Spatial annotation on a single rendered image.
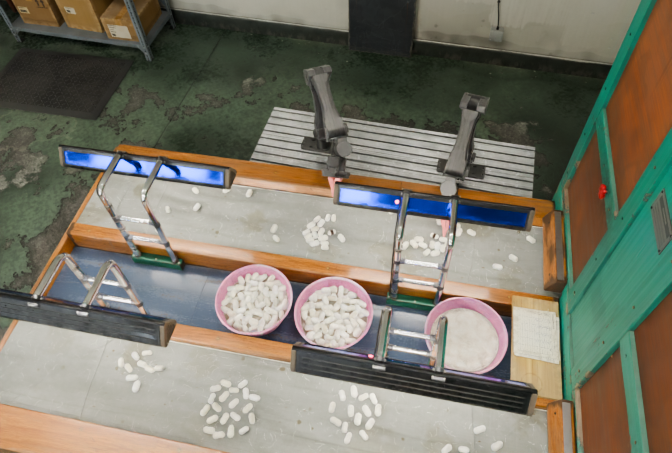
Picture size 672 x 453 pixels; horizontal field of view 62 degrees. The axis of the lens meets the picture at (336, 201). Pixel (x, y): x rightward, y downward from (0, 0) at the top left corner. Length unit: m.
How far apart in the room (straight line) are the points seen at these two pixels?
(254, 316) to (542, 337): 0.95
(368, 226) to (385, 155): 0.44
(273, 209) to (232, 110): 1.61
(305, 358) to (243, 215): 0.85
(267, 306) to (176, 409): 0.43
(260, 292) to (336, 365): 0.62
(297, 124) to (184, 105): 1.39
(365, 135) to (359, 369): 1.30
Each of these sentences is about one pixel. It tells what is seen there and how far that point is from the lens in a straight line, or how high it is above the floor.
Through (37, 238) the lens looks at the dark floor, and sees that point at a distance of 3.46.
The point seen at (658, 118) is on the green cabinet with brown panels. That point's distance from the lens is 1.51.
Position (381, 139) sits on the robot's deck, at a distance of 2.50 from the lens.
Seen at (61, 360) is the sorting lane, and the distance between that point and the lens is 2.11.
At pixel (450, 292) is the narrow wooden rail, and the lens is 1.97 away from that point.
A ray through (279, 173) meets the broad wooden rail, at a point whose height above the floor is 0.76.
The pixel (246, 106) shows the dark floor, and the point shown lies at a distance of 3.71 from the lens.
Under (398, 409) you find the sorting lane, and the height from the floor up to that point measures 0.74.
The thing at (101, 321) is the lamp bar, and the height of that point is 1.09.
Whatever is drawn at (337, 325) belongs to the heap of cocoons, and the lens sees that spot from 1.92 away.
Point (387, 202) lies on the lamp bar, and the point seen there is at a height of 1.08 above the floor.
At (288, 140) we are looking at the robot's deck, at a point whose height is 0.67.
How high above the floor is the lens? 2.48
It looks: 53 degrees down
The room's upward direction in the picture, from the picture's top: 3 degrees counter-clockwise
